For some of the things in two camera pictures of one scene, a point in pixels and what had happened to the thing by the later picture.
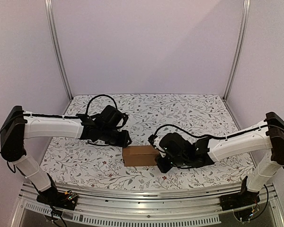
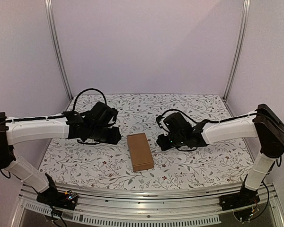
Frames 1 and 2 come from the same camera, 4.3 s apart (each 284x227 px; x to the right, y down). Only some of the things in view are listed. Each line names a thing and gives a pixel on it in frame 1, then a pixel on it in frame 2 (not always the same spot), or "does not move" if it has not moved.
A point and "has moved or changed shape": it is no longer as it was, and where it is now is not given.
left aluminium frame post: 55,41 does not move
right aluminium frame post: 240,48 does not move
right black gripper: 162,164 -> 163,144
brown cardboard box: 139,155 has moved or changed shape
